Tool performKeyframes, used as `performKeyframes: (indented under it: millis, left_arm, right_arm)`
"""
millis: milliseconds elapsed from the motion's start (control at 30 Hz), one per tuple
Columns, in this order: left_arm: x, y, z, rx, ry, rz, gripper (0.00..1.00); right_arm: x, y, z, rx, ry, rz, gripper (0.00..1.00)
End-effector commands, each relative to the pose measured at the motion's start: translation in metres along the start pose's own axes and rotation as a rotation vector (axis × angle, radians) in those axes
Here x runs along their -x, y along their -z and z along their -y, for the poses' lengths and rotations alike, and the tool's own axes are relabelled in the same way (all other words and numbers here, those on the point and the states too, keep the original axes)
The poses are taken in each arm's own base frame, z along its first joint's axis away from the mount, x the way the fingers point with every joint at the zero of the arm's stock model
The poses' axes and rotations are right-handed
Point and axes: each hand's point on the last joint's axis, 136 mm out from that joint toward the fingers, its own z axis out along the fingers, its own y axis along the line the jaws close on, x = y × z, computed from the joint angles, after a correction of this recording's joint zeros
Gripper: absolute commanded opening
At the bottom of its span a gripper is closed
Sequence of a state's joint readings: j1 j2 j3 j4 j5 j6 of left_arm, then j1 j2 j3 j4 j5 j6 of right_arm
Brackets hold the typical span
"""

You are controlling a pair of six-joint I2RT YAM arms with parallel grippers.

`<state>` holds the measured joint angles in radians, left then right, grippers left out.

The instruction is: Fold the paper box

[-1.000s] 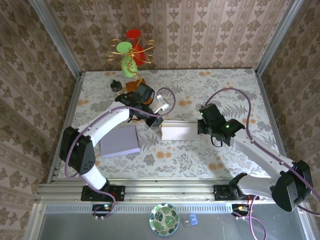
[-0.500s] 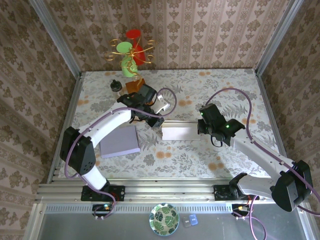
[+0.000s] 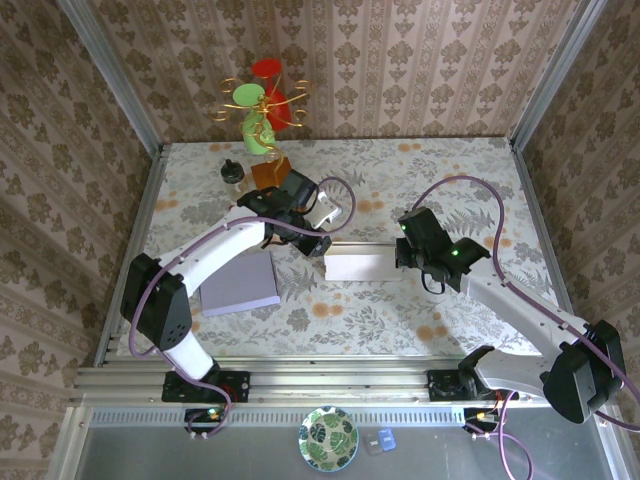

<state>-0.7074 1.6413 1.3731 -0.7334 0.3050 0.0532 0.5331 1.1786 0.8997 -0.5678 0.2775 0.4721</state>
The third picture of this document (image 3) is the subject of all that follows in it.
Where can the aluminium frame post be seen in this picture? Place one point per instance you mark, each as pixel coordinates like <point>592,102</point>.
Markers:
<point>110,65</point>
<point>555,65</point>

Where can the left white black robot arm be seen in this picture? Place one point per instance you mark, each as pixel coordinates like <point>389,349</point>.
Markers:
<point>160,305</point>

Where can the white cardboard sheet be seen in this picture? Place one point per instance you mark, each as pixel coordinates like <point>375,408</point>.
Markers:
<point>360,265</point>

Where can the long aluminium mounting rail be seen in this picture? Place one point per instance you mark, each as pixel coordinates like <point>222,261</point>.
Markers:
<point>340,382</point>

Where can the aluminium table side rail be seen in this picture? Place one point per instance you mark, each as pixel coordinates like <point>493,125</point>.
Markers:
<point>541,225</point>
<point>143,210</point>

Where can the small black controller board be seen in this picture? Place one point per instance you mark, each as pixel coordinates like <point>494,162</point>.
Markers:
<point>482,420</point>
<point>205,420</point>

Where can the red plastic goblet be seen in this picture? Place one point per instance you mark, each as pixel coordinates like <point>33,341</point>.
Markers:
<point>265,67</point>

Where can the purple paper box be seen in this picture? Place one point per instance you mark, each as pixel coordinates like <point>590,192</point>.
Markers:
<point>240,285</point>

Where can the glass bottle black cap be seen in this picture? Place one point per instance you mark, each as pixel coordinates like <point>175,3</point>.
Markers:
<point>232,172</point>

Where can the grey metal shelf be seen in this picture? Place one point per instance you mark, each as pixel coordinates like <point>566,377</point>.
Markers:
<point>200,460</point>

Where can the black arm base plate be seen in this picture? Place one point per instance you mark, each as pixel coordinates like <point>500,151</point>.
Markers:
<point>240,385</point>
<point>440,387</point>

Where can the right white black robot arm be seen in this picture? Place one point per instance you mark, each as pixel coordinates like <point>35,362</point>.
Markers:
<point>580,380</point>

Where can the leaf patterned bowl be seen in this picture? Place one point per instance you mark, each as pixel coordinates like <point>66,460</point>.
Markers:
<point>327,440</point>

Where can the small blue card case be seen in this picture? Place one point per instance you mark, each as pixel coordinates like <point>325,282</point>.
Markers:
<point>387,439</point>

